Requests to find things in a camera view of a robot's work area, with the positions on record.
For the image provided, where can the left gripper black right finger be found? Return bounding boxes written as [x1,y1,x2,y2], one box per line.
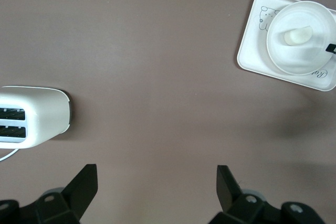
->
[209,165,325,224]

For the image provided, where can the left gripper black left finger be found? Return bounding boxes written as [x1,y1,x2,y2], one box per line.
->
[0,164,99,224]

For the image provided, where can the pale steamed bun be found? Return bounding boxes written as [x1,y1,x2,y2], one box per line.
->
[283,25,314,47]

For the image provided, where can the cream round plate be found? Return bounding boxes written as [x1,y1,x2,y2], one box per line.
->
[266,0,336,76]

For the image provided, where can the cream tray with rabbit print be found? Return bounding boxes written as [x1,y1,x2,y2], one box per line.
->
[236,0,336,92]

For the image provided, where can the cream two-slot toaster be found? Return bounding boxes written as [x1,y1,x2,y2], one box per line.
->
[0,85,72,150]

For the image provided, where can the white toaster power cable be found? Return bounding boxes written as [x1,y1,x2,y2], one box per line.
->
[0,148,21,163]

